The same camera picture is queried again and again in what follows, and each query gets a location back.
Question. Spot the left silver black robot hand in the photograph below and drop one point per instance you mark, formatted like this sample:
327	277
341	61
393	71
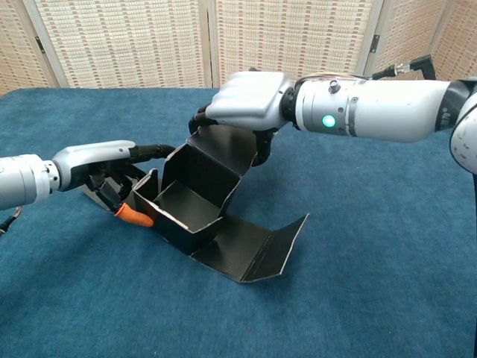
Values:
93	160

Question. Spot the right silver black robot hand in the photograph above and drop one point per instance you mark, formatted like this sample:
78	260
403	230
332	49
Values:
249	97

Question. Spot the black cardboard box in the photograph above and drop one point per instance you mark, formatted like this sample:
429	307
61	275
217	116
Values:
238	242

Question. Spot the woven folding screen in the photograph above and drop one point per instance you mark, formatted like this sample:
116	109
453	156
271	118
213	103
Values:
123	44

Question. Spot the black screen hinge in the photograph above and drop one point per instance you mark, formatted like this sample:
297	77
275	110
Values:
374	41
39	43

